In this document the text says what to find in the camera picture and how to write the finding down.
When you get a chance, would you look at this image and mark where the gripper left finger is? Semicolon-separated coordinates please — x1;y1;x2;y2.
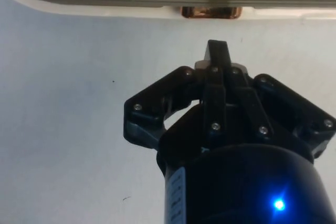
123;39;227;154

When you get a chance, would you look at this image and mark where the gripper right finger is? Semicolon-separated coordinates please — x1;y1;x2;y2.
218;39;336;159

